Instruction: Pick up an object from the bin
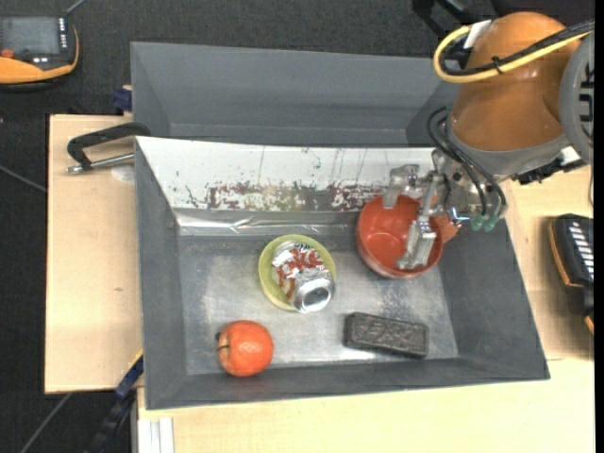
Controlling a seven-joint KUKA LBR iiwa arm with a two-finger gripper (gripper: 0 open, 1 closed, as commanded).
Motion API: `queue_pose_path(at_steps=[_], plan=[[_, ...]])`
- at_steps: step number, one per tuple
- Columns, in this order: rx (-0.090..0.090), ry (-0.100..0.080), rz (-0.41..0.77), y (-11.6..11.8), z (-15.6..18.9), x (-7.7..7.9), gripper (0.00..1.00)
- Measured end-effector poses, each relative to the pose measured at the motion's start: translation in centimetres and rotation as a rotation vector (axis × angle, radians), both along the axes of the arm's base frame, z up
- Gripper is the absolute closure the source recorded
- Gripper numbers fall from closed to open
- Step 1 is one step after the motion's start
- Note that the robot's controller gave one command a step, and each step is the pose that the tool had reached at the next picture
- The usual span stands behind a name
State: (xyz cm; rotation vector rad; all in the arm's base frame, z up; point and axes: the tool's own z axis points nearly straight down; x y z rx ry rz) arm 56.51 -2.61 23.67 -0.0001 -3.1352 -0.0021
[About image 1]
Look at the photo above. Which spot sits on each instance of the orange-red toy apple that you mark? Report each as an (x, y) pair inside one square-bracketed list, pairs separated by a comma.
[(245, 348)]

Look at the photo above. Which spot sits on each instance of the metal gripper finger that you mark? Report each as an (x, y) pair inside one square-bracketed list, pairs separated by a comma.
[(417, 243), (400, 182)]

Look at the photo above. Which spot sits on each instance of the black cylinder on white bracket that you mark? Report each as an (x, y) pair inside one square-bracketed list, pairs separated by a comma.
[(533, 176)]

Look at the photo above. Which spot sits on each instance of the yellow-green plate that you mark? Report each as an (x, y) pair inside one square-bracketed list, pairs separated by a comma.
[(266, 272)]

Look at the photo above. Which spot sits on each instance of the grey metal bin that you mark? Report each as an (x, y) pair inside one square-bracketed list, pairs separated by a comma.
[(302, 97)]

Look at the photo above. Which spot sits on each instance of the pale wood board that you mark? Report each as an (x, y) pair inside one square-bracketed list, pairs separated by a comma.
[(89, 262)]

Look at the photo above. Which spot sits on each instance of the crushed silver and red can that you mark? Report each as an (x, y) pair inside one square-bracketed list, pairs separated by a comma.
[(302, 272)]

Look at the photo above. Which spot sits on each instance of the dark green flat block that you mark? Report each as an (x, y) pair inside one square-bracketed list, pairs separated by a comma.
[(387, 335)]

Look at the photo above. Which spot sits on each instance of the red bowl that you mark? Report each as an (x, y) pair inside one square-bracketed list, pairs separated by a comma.
[(384, 236)]

